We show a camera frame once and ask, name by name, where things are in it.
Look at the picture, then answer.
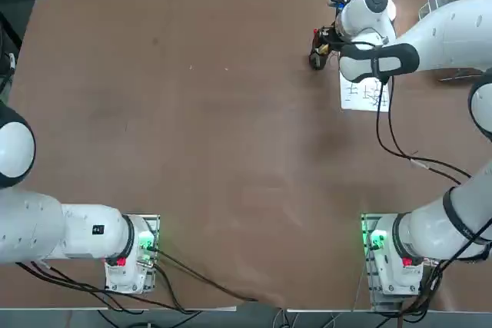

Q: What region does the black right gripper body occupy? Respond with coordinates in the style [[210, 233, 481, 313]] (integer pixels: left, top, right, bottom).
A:
[[324, 25, 343, 51]]

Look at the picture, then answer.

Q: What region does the black mesh pen holder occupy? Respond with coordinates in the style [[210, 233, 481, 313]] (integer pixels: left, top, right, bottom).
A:
[[309, 49, 328, 71]]

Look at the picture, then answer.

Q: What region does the white A4 paper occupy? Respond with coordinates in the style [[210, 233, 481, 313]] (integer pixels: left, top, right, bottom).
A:
[[340, 71, 391, 112]]

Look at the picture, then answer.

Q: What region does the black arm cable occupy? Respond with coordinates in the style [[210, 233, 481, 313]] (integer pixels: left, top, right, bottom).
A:
[[386, 74, 473, 179], [374, 45, 462, 187]]

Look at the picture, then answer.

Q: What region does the dark table cable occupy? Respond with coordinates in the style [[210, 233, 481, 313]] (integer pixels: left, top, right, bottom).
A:
[[153, 249, 259, 303]]

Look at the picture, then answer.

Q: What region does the black cable bundle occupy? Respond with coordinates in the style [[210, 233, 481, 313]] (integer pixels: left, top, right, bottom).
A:
[[15, 260, 130, 313]]

